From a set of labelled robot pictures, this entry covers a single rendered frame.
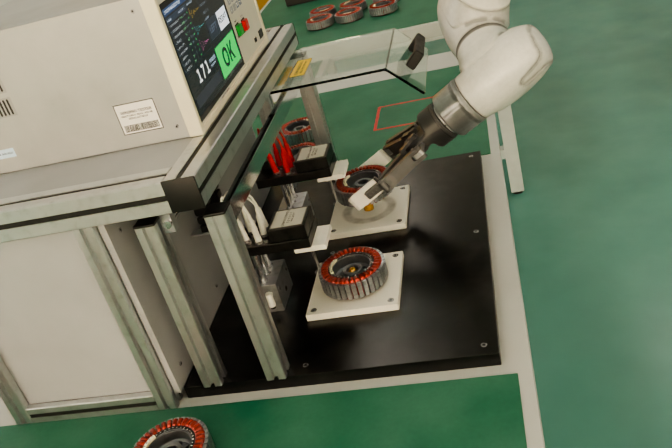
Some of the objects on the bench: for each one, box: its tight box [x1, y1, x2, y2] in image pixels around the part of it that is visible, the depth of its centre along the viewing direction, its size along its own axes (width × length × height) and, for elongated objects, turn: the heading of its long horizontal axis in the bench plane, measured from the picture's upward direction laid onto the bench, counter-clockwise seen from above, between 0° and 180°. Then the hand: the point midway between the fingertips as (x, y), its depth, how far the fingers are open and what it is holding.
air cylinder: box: [255, 259, 293, 312], centre depth 124 cm, size 5×8×6 cm
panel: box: [97, 126, 270, 393], centre depth 132 cm, size 1×66×30 cm, turn 18°
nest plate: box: [329, 185, 410, 240], centre depth 143 cm, size 15×15×1 cm
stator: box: [318, 246, 388, 300], centre depth 121 cm, size 11×11×4 cm
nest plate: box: [306, 251, 404, 321], centre depth 122 cm, size 15×15×1 cm
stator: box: [281, 116, 314, 146], centre depth 192 cm, size 11×11×4 cm
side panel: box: [0, 226, 183, 425], centre depth 108 cm, size 28×3×32 cm, turn 108°
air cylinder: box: [278, 191, 314, 215], centre depth 145 cm, size 5×8×6 cm
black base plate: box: [184, 151, 502, 398], centre depth 133 cm, size 47×64×2 cm
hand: (364, 183), depth 140 cm, fingers closed on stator, 11 cm apart
